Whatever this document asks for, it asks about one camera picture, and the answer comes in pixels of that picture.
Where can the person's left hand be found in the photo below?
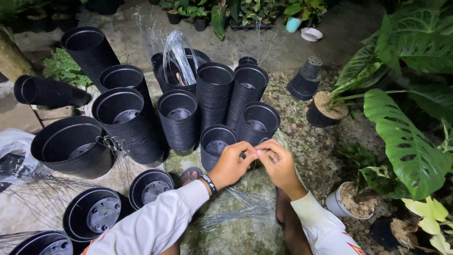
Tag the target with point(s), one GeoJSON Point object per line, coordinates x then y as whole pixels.
{"type": "Point", "coordinates": [230, 164]}

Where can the person's right hand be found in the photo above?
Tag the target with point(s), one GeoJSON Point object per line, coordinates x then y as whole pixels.
{"type": "Point", "coordinates": [281, 168]}

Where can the short stack of black pots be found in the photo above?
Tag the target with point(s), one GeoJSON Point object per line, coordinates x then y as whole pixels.
{"type": "Point", "coordinates": [216, 143]}
{"type": "Point", "coordinates": [260, 122]}

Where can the black wristband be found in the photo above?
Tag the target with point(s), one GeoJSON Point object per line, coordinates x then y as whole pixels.
{"type": "Point", "coordinates": [209, 184]}

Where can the grey sandal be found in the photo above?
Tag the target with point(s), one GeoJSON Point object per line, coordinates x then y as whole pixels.
{"type": "Point", "coordinates": [193, 170]}

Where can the person's left foot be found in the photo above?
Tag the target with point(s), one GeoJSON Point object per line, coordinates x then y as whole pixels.
{"type": "Point", "coordinates": [189, 176]}

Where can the person's right leg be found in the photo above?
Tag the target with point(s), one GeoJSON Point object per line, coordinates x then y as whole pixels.
{"type": "Point", "coordinates": [293, 230]}

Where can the narrow stack of black pots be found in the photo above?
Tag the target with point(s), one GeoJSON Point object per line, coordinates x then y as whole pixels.
{"type": "Point", "coordinates": [178, 124]}
{"type": "Point", "coordinates": [214, 92]}
{"type": "Point", "coordinates": [247, 92]}

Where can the black pot with coco husk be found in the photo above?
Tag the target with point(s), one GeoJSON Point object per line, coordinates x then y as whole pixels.
{"type": "Point", "coordinates": [324, 113]}

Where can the white pot with coco husk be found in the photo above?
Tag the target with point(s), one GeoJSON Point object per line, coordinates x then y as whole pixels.
{"type": "Point", "coordinates": [348, 203]}

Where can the black pot with grey base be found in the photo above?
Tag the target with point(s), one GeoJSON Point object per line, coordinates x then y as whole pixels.
{"type": "Point", "coordinates": [93, 214]}
{"type": "Point", "coordinates": [150, 189]}
{"type": "Point", "coordinates": [42, 244]}

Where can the upturned black pots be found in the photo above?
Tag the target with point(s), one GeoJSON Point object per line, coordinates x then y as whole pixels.
{"type": "Point", "coordinates": [305, 79]}

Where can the small green leafy plant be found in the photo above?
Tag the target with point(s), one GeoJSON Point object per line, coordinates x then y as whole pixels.
{"type": "Point", "coordinates": [378, 177]}

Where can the wide stack of black pots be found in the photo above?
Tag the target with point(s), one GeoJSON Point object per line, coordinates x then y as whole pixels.
{"type": "Point", "coordinates": [136, 127]}

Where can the tiny stack of black pots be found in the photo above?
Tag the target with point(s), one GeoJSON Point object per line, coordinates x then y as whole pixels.
{"type": "Point", "coordinates": [247, 60]}

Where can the dark pot with husk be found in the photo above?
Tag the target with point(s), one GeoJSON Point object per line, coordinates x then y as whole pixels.
{"type": "Point", "coordinates": [387, 233]}

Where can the medium stack of black pots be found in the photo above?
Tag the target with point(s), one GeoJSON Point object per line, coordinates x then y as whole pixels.
{"type": "Point", "coordinates": [127, 78]}

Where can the white bowl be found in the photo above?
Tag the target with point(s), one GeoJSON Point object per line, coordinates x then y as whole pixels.
{"type": "Point", "coordinates": [311, 34]}

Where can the large green monstera plant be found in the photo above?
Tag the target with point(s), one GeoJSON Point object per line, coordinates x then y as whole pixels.
{"type": "Point", "coordinates": [407, 106]}

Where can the turquoise plant pot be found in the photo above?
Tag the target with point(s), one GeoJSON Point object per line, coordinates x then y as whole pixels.
{"type": "Point", "coordinates": [293, 24]}

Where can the row of potted green plants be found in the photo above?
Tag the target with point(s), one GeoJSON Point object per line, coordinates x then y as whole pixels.
{"type": "Point", "coordinates": [230, 12]}

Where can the yellow green leaf plant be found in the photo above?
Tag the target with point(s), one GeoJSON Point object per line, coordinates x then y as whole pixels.
{"type": "Point", "coordinates": [430, 219]}

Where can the stack of large black pots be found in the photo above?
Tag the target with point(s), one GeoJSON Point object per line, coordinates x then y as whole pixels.
{"type": "Point", "coordinates": [70, 148]}

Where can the tall stack of black pots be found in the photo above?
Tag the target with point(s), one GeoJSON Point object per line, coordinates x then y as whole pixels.
{"type": "Point", "coordinates": [92, 53]}

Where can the small leafy green shrub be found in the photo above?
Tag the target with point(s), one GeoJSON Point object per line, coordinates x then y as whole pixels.
{"type": "Point", "coordinates": [65, 69]}

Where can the toppled stack of black pots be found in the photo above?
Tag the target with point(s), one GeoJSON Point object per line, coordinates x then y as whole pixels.
{"type": "Point", "coordinates": [49, 92]}

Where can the clear plastic bag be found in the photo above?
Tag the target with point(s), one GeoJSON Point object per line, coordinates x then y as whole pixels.
{"type": "Point", "coordinates": [16, 148]}

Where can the group of dark pots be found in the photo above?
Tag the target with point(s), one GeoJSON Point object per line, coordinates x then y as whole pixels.
{"type": "Point", "coordinates": [46, 14]}

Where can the tree trunk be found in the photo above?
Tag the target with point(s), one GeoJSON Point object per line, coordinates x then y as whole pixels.
{"type": "Point", "coordinates": [12, 56]}

